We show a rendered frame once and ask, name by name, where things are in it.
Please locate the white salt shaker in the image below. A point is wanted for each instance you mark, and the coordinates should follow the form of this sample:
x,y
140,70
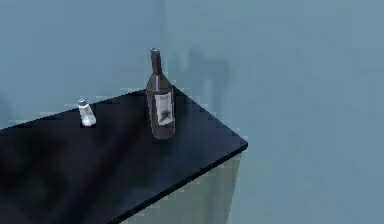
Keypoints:
x,y
87,115

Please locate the dark wine bottle white label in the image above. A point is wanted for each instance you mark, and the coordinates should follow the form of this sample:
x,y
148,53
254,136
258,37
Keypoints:
x,y
160,110

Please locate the black topped pale counter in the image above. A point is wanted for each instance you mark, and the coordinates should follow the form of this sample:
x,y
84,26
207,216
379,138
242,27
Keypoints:
x,y
100,160

